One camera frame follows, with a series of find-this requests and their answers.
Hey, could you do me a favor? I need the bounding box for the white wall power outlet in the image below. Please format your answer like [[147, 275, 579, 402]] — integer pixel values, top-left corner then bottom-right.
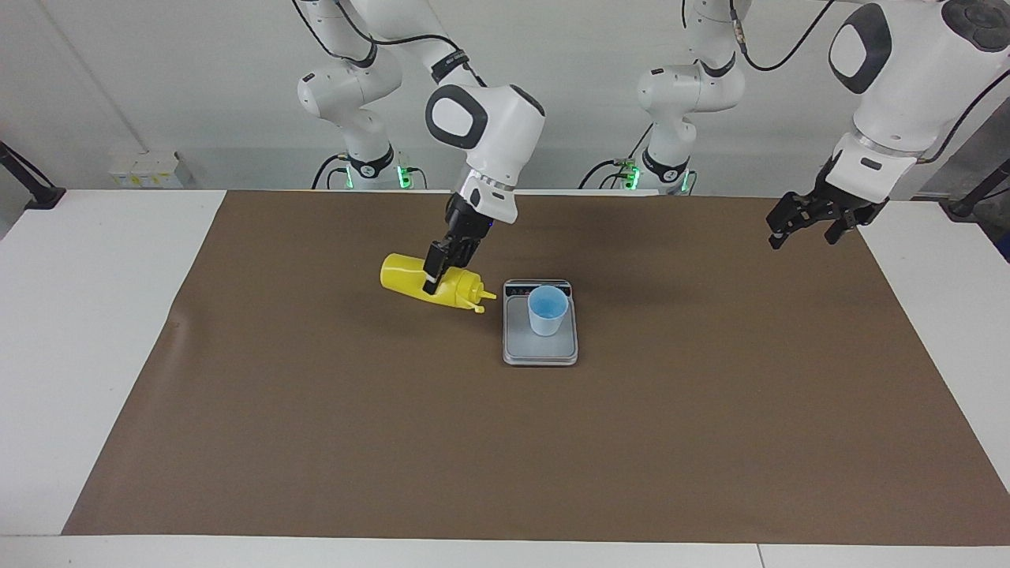
[[109, 151, 182, 189]]

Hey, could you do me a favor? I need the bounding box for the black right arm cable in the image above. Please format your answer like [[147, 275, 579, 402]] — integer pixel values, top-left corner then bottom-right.
[[292, 0, 490, 88]]

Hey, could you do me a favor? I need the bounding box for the dark grey slanted panel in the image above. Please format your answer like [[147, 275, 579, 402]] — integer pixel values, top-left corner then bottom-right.
[[915, 103, 1010, 202]]

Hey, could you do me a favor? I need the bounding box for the black base cable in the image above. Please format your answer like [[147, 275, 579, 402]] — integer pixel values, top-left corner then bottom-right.
[[312, 152, 352, 190], [578, 122, 656, 190]]

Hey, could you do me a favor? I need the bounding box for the light blue plastic cup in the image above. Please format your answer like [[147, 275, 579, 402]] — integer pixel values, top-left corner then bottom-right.
[[527, 286, 570, 338]]

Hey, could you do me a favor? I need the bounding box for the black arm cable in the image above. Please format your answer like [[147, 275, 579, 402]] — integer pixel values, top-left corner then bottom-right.
[[730, 0, 1010, 163], [292, 0, 490, 88]]

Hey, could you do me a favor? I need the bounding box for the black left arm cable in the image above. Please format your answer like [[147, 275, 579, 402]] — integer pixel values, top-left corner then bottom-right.
[[730, 0, 1010, 163]]

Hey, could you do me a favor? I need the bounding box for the brown paper table mat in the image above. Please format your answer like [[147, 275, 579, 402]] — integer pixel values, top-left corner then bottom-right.
[[62, 189, 1010, 547]]

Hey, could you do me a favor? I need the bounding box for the black clamp mount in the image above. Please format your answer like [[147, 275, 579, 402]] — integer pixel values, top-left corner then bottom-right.
[[947, 158, 1010, 220], [0, 140, 65, 210]]

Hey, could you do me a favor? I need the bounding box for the yellow squeeze bottle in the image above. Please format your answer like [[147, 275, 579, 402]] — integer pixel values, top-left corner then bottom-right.
[[380, 252, 498, 315]]

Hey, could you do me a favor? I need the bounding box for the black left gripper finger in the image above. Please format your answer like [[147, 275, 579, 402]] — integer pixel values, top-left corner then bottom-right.
[[766, 192, 815, 251], [824, 205, 878, 245]]

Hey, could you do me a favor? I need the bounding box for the silver digital kitchen scale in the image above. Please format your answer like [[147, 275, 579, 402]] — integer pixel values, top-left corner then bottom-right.
[[502, 278, 579, 368]]

